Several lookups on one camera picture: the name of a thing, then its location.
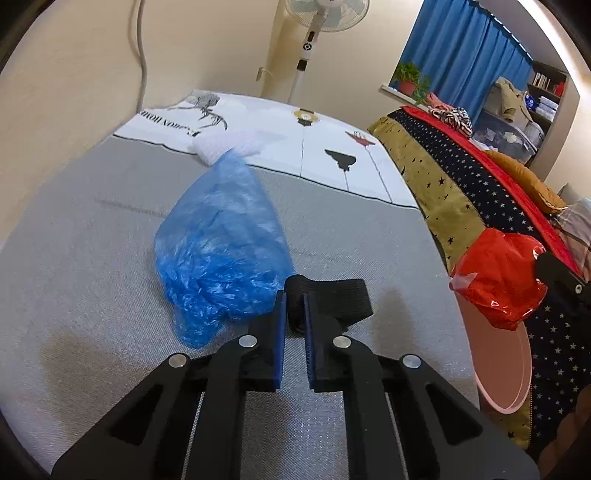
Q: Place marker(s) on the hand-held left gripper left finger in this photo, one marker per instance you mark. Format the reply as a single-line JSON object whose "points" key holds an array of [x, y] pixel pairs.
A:
{"points": [[279, 341]]}

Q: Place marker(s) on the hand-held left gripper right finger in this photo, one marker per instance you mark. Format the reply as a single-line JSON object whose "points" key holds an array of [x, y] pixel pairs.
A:
{"points": [[310, 355]]}

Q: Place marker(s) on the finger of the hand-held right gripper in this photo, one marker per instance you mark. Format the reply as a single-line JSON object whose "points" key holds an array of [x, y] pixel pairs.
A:
{"points": [[547, 270]]}

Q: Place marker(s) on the red-orange plastic bag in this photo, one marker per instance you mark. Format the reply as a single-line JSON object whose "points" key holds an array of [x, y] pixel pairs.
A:
{"points": [[498, 277]]}

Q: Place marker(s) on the pink bin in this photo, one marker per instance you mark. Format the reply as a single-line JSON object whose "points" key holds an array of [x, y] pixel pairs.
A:
{"points": [[498, 369]]}

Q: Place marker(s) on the blue plastic bag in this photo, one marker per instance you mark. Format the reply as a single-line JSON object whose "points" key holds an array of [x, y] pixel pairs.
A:
{"points": [[221, 249]]}

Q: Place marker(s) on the plaid pillow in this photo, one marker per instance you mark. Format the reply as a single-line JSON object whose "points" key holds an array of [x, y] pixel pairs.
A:
{"points": [[575, 230]]}

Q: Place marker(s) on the red blanket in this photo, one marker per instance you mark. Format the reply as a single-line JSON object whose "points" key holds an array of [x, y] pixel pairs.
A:
{"points": [[535, 210]]}

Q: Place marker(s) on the orange pillow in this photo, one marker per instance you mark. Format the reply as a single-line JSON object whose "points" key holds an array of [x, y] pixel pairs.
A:
{"points": [[531, 180]]}

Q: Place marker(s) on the star-print blanket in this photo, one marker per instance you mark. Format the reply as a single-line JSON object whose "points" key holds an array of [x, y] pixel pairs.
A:
{"points": [[452, 184]]}

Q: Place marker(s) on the clear storage boxes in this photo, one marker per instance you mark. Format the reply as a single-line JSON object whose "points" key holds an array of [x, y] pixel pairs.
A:
{"points": [[512, 138]]}

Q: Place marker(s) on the beige jacket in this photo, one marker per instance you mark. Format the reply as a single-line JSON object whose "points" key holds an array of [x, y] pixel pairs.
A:
{"points": [[508, 99]]}

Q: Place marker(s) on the black and white striped cloth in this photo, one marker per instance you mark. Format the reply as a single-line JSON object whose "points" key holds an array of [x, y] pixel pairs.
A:
{"points": [[455, 120]]}

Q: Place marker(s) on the bookshelf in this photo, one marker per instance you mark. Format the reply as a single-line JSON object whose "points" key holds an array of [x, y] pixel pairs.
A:
{"points": [[549, 92]]}

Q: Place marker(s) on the pink cloth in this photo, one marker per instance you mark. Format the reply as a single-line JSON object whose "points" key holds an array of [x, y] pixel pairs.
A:
{"points": [[436, 101]]}

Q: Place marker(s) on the white foam net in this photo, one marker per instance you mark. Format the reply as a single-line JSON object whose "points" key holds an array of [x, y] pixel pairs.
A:
{"points": [[226, 145]]}

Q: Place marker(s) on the white printed sheet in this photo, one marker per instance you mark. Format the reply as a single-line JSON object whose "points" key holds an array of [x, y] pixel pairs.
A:
{"points": [[277, 129]]}

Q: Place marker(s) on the potted green plant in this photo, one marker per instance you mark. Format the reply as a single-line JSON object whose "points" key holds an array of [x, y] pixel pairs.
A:
{"points": [[408, 83]]}

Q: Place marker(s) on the blue curtain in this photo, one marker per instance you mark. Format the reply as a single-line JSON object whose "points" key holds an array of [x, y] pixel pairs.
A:
{"points": [[461, 46]]}

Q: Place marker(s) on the white standing fan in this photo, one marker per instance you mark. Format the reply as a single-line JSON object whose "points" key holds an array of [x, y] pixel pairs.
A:
{"points": [[318, 18]]}

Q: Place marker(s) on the white wall socket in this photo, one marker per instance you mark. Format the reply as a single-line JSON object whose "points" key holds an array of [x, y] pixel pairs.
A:
{"points": [[263, 74]]}

